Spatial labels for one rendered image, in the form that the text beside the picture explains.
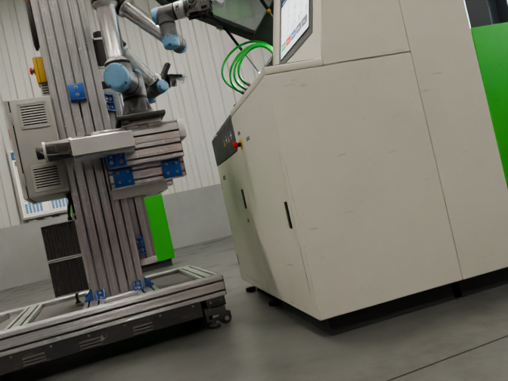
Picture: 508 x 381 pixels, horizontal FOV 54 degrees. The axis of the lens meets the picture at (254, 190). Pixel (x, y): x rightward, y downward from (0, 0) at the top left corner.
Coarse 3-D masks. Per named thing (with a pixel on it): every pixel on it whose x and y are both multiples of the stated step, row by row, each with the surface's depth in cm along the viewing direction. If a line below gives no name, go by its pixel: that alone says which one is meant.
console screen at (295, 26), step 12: (288, 0) 222; (300, 0) 204; (312, 0) 189; (288, 12) 221; (300, 12) 203; (312, 12) 189; (288, 24) 220; (300, 24) 203; (312, 24) 189; (288, 36) 220; (300, 36) 202; (288, 48) 219
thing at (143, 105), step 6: (132, 96) 233; (138, 96) 234; (144, 96) 236; (126, 102) 234; (132, 102) 233; (138, 102) 233; (144, 102) 235; (126, 108) 233; (132, 108) 232; (138, 108) 232; (144, 108) 233; (150, 108) 237; (126, 114) 232
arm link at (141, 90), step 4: (132, 68) 234; (136, 68) 236; (136, 72) 235; (140, 72) 237; (140, 76) 236; (140, 80) 234; (140, 84) 233; (136, 88) 231; (140, 88) 235; (144, 88) 238; (132, 92) 231; (136, 92) 233; (140, 92) 234; (144, 92) 237; (124, 96) 235; (128, 96) 233
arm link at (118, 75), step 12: (96, 0) 221; (108, 0) 221; (108, 12) 222; (108, 24) 222; (108, 36) 221; (120, 36) 225; (108, 48) 222; (120, 48) 223; (108, 60) 220; (120, 60) 220; (108, 72) 219; (120, 72) 218; (132, 72) 227; (108, 84) 220; (120, 84) 219; (132, 84) 225
